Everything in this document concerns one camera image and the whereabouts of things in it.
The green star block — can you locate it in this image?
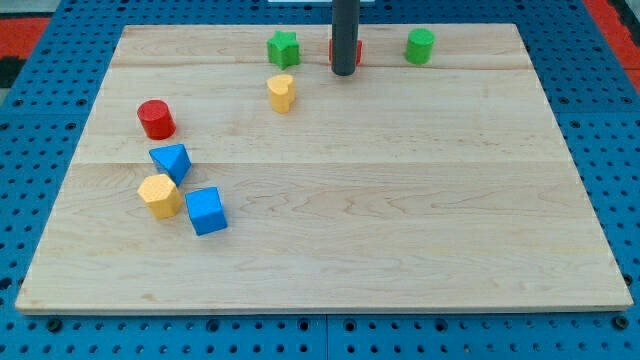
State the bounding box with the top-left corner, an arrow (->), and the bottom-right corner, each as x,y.
267,30 -> 301,70

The light wooden board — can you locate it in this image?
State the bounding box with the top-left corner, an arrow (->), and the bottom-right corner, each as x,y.
16,23 -> 633,315

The yellow heart block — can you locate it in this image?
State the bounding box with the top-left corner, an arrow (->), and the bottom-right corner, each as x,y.
267,74 -> 296,113

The blue cube block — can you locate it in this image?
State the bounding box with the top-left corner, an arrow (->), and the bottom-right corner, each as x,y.
185,187 -> 228,236

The red block behind rod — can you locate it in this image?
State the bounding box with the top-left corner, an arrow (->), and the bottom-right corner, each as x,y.
328,39 -> 363,66

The blue triangular prism block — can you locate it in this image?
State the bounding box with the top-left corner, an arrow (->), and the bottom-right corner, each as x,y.
149,144 -> 192,186

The yellow hexagon block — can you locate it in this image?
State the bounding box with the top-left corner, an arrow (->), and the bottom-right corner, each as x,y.
137,174 -> 183,219

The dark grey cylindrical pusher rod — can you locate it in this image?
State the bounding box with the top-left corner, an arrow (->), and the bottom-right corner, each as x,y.
331,0 -> 360,76

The green cylinder block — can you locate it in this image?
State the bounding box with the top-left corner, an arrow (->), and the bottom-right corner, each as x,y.
405,28 -> 436,65

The red cylinder block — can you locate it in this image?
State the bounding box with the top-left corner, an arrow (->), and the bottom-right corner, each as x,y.
137,99 -> 176,140

